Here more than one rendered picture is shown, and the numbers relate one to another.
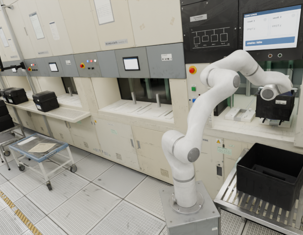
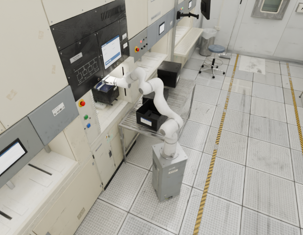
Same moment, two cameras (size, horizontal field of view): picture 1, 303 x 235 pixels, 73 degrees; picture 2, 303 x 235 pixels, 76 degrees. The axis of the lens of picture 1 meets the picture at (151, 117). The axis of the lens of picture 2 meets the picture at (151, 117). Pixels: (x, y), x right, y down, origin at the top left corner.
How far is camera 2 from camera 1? 1.84 m
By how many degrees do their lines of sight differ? 87
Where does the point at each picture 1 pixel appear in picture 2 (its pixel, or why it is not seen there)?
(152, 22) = (27, 81)
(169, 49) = (59, 99)
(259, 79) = not seen: hidden behind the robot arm
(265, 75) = not seen: hidden behind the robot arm
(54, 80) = not seen: outside the picture
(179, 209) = (176, 153)
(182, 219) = (182, 152)
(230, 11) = (94, 45)
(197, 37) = (79, 73)
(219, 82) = (161, 85)
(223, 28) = (93, 59)
